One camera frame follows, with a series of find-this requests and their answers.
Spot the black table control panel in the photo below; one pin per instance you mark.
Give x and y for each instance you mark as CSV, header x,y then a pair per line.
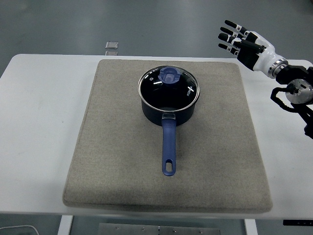
x,y
298,222

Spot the grey metal plate with screws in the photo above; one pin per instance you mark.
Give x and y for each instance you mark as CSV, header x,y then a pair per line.
x,y
159,230

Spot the glass lid with blue knob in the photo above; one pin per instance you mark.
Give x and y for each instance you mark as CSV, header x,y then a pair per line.
x,y
168,85

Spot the beige fabric mat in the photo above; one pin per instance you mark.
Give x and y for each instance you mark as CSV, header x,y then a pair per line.
x,y
122,151

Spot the dark blue saucepan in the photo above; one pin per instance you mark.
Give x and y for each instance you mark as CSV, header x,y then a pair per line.
x,y
168,137

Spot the white table leg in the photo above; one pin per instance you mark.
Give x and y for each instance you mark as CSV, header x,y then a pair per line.
x,y
64,226
251,227

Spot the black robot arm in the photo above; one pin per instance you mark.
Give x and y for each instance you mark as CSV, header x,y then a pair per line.
x,y
297,88

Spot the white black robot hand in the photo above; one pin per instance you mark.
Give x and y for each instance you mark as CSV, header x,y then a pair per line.
x,y
265,52

